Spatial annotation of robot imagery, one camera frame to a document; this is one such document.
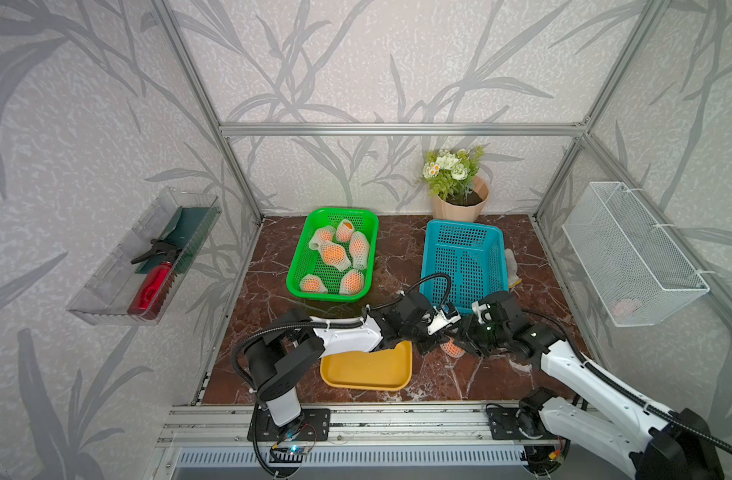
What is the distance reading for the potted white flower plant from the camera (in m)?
0.93

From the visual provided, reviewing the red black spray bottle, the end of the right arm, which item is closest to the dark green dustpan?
the red black spray bottle

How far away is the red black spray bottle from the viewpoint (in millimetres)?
563

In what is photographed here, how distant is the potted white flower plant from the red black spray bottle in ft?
2.35

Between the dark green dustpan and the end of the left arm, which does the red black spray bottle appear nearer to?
the dark green dustpan
